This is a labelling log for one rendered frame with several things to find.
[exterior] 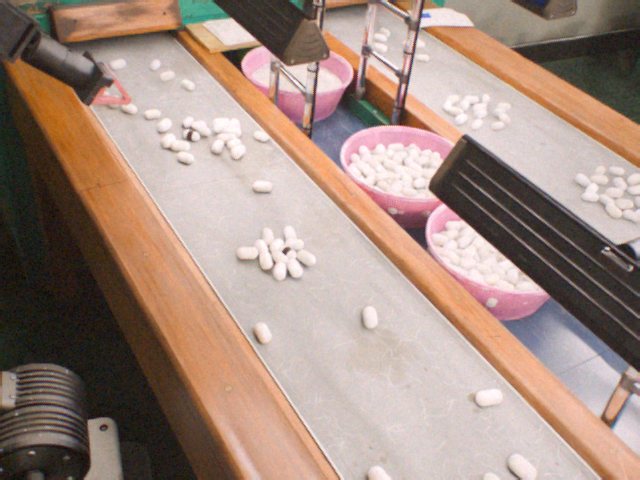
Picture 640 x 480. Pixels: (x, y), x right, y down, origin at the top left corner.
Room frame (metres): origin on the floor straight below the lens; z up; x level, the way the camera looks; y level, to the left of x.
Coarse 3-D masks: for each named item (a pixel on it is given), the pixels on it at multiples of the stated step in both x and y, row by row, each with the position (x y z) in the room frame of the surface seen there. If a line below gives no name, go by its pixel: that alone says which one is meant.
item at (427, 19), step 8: (448, 8) 2.09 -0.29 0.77; (424, 16) 2.00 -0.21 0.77; (432, 16) 2.01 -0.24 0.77; (440, 16) 2.02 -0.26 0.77; (448, 16) 2.03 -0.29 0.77; (456, 16) 2.04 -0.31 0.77; (464, 16) 2.05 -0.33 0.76; (424, 24) 1.95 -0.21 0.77; (432, 24) 1.95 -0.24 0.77; (440, 24) 1.96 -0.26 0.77; (448, 24) 1.97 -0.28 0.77; (456, 24) 1.97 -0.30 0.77; (464, 24) 1.98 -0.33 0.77; (472, 24) 1.98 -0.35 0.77
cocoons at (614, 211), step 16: (384, 32) 1.89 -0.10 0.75; (384, 48) 1.78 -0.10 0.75; (448, 96) 1.54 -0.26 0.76; (480, 112) 1.49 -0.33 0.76; (496, 112) 1.51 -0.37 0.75; (496, 128) 1.43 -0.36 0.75; (576, 176) 1.27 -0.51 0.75; (592, 176) 1.27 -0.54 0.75; (592, 192) 1.21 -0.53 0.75; (608, 192) 1.22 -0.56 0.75; (608, 208) 1.16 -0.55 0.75; (624, 208) 1.18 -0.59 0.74
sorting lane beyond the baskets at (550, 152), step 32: (352, 32) 1.90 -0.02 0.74; (416, 64) 1.74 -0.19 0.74; (448, 64) 1.77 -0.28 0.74; (416, 96) 1.56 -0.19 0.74; (480, 96) 1.60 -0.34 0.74; (512, 96) 1.62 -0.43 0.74; (480, 128) 1.44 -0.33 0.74; (512, 128) 1.46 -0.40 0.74; (544, 128) 1.48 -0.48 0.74; (576, 128) 1.49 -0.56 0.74; (512, 160) 1.32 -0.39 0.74; (544, 160) 1.34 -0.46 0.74; (576, 160) 1.35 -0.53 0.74; (608, 160) 1.37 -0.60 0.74; (576, 192) 1.23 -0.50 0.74; (608, 224) 1.13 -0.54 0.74
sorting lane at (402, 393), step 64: (128, 64) 1.54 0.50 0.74; (192, 64) 1.58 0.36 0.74; (128, 128) 1.26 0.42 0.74; (192, 128) 1.29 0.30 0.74; (256, 128) 1.32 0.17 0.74; (192, 192) 1.06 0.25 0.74; (256, 192) 1.09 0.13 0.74; (320, 192) 1.12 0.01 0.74; (192, 256) 0.88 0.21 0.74; (320, 256) 0.93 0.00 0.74; (384, 256) 0.95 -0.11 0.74; (256, 320) 0.76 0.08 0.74; (320, 320) 0.78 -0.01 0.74; (384, 320) 0.79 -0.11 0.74; (320, 384) 0.65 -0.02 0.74; (384, 384) 0.67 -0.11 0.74; (448, 384) 0.68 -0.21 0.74; (320, 448) 0.55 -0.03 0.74; (384, 448) 0.56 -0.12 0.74; (448, 448) 0.57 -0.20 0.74; (512, 448) 0.59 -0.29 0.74
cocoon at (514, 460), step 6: (510, 456) 0.56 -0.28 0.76; (516, 456) 0.56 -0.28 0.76; (522, 456) 0.56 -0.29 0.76; (510, 462) 0.55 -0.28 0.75; (516, 462) 0.55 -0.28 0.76; (522, 462) 0.55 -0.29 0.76; (528, 462) 0.55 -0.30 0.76; (510, 468) 0.55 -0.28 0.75; (516, 468) 0.54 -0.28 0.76; (522, 468) 0.54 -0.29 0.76; (528, 468) 0.54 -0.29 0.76; (534, 468) 0.55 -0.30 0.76; (522, 474) 0.54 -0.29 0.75; (528, 474) 0.54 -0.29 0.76; (534, 474) 0.54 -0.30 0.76
